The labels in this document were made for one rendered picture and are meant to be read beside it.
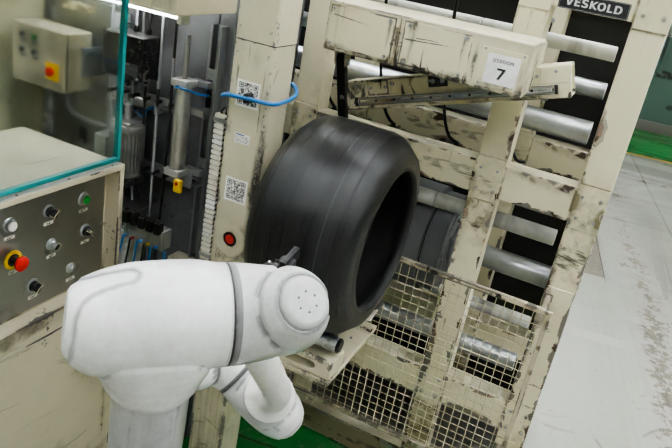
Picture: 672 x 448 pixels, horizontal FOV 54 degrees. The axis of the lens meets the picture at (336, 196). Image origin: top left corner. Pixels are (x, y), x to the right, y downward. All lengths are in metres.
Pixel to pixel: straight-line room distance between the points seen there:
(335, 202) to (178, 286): 0.88
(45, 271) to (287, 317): 1.23
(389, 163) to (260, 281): 0.95
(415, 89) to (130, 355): 1.47
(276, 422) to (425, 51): 1.08
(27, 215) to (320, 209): 0.73
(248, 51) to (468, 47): 0.60
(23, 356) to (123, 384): 1.13
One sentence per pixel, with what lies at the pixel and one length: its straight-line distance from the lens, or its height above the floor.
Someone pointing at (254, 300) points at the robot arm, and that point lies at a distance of 0.81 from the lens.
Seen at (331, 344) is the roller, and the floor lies 0.91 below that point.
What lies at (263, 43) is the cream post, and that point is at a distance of 1.84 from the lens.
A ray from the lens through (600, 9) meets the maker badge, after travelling 2.14.
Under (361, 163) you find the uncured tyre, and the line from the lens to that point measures 1.67.
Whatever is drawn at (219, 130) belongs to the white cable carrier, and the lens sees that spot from 1.97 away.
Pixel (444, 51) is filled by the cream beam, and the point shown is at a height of 1.71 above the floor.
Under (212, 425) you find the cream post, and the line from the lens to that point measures 2.42.
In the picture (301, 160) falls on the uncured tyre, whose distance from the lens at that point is 1.70.
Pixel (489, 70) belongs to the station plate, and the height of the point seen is 1.69.
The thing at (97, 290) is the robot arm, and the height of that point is 1.54.
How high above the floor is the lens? 1.96
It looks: 21 degrees down
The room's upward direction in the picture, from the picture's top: 11 degrees clockwise
